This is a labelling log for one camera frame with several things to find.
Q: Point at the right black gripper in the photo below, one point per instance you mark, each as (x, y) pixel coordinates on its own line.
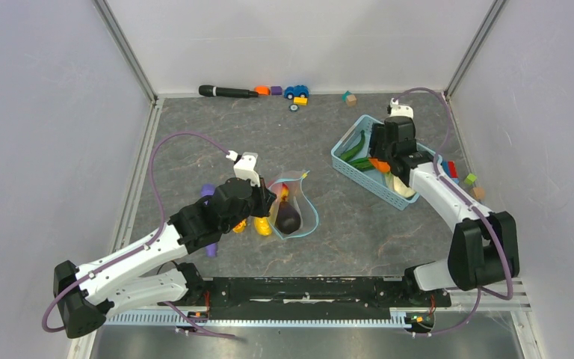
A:
(377, 137)

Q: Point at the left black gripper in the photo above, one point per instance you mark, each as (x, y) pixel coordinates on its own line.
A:
(266, 199)

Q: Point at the yellow toy mango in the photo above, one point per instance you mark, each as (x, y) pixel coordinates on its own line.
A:
(262, 226)

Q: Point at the green toy cucumber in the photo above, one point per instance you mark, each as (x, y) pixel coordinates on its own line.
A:
(362, 164)

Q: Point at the green toy cabbage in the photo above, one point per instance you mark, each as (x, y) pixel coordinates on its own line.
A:
(395, 184)

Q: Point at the red toy apple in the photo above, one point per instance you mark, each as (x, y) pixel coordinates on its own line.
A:
(281, 190)

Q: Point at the purple toy eggplant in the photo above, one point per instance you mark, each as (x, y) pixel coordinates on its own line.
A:
(288, 219)

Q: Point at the clear zip top bag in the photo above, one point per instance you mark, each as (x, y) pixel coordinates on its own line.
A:
(297, 198)

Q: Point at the orange toy fruit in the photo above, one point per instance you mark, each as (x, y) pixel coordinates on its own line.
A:
(381, 166)

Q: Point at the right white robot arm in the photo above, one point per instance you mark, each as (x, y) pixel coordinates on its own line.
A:
(484, 247)

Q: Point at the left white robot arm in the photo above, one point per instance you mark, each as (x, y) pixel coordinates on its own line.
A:
(87, 295)

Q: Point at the orange yellow small toy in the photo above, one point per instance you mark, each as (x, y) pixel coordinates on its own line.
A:
(239, 228)

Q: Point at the purple toy cylinder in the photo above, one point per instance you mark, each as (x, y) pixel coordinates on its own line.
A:
(208, 190)

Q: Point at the light blue plastic basket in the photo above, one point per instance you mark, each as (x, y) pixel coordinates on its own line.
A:
(373, 180)

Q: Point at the curved green toy bean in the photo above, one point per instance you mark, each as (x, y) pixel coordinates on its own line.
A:
(349, 154)

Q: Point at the multicolour block stack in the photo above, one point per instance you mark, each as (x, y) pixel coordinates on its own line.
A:
(450, 170)

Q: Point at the teal and wood cubes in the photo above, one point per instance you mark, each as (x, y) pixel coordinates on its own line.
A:
(349, 99)

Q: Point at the green small cube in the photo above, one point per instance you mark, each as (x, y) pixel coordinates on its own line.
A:
(471, 179)

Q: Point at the wooden small cube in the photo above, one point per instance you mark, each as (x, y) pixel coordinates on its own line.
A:
(478, 193)

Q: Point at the yellow toy block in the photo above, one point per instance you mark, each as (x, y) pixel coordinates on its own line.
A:
(300, 101)

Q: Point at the blue toy car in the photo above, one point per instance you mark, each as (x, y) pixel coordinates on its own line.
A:
(292, 92)

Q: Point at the orange toy block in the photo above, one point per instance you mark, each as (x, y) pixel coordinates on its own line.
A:
(262, 90)

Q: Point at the black microphone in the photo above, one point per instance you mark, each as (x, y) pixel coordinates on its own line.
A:
(215, 91)

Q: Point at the purple toy block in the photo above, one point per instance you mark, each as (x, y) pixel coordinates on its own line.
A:
(276, 90)

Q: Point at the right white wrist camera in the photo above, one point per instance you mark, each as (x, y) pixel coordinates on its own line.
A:
(395, 109)

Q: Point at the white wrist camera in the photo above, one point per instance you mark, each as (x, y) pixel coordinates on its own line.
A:
(395, 109)
(244, 166)

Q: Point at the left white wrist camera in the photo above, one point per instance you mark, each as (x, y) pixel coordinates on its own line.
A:
(244, 166)

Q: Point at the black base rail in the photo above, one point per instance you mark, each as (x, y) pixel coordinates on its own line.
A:
(307, 298)

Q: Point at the white cable duct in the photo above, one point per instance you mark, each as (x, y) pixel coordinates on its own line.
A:
(168, 317)

